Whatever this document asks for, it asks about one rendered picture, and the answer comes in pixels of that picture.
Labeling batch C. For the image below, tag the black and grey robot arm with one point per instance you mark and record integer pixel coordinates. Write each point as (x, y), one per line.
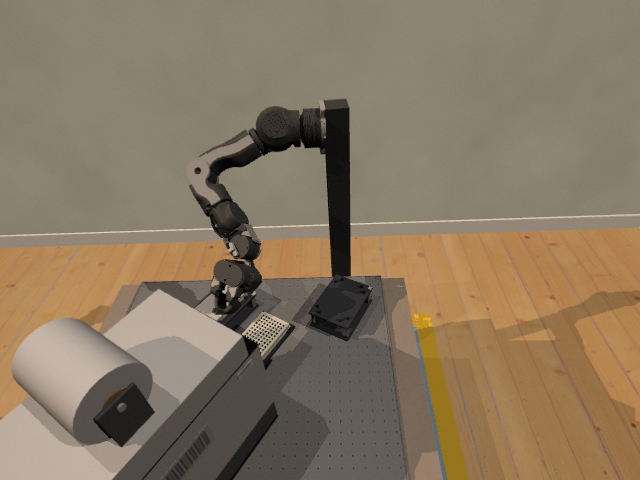
(276, 130)

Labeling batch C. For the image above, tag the beige roll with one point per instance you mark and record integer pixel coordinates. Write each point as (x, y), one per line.
(70, 369)

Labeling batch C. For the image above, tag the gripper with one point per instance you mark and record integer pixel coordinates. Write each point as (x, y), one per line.
(241, 276)

